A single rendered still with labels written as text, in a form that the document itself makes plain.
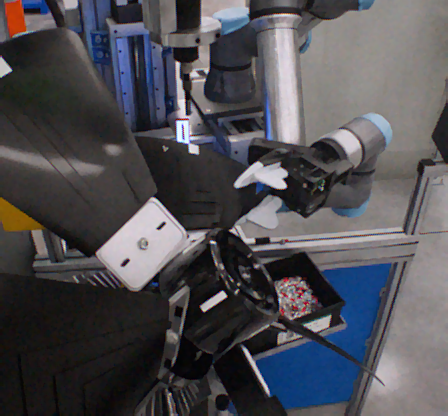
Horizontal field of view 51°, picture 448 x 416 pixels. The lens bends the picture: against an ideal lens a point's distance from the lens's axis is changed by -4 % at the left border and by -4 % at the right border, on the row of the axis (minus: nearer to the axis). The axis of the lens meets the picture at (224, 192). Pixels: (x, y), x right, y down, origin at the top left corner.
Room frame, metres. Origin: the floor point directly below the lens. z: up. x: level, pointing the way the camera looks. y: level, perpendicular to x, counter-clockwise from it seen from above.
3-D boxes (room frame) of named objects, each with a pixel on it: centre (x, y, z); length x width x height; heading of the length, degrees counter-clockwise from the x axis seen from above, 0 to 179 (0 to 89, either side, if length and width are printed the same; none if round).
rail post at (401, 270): (0.89, -0.45, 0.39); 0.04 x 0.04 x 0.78; 7
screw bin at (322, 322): (0.68, -0.11, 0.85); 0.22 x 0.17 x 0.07; 112
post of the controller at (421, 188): (0.89, -0.45, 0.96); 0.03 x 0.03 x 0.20; 7
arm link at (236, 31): (1.30, -0.03, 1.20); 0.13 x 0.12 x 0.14; 100
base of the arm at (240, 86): (1.29, -0.02, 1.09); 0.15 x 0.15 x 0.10
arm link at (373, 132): (0.77, -0.25, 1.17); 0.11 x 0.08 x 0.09; 133
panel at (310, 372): (0.84, -0.02, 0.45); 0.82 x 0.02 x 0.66; 97
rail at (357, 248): (0.84, -0.02, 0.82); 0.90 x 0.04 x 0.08; 97
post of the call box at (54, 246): (0.79, 0.37, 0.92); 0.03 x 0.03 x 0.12; 7
